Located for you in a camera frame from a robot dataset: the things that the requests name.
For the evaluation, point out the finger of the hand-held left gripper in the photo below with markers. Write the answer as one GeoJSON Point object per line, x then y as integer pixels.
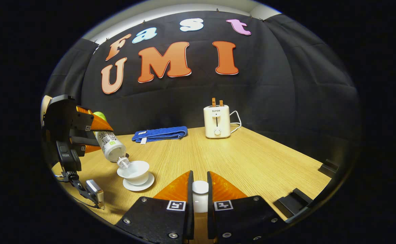
{"type": "Point", "coordinates": [99, 123]}
{"type": "Point", "coordinates": [86, 141]}

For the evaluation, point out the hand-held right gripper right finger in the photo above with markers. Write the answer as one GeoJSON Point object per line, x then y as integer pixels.
{"type": "Point", "coordinates": [210, 203]}

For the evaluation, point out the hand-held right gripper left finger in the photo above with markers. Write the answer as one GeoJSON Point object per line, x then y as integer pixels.
{"type": "Point", "coordinates": [190, 203]}

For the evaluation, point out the white teacup lid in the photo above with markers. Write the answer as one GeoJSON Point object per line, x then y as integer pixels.
{"type": "Point", "coordinates": [200, 189]}

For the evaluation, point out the clear water bottle green drink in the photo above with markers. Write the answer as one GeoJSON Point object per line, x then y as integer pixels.
{"type": "Point", "coordinates": [111, 145]}

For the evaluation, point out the white teacup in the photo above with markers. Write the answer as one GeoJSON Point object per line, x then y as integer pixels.
{"type": "Point", "coordinates": [137, 173]}

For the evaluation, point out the white saucer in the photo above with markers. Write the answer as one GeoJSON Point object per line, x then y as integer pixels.
{"type": "Point", "coordinates": [148, 184]}

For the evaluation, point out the folded blue towel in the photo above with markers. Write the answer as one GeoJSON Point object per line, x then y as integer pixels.
{"type": "Point", "coordinates": [160, 134]}

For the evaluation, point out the cream white toaster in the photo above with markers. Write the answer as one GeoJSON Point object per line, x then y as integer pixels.
{"type": "Point", "coordinates": [217, 123]}

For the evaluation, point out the black backdrop cloth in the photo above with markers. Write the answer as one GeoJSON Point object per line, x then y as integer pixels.
{"type": "Point", "coordinates": [201, 91]}

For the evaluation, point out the black table edge bracket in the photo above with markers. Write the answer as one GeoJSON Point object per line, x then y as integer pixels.
{"type": "Point", "coordinates": [328, 168]}
{"type": "Point", "coordinates": [292, 203]}

